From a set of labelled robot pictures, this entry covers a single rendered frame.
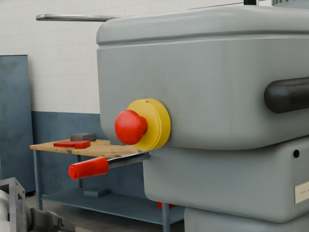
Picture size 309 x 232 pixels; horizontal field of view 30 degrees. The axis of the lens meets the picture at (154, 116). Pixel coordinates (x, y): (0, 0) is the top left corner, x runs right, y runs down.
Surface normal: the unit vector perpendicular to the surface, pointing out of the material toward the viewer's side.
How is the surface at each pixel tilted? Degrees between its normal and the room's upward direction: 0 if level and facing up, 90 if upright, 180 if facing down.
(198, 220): 83
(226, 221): 67
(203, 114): 90
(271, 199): 90
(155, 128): 90
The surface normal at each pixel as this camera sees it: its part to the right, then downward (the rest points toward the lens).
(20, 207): -0.18, -0.57
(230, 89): -0.05, 0.10
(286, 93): -0.67, 0.10
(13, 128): 0.74, 0.03
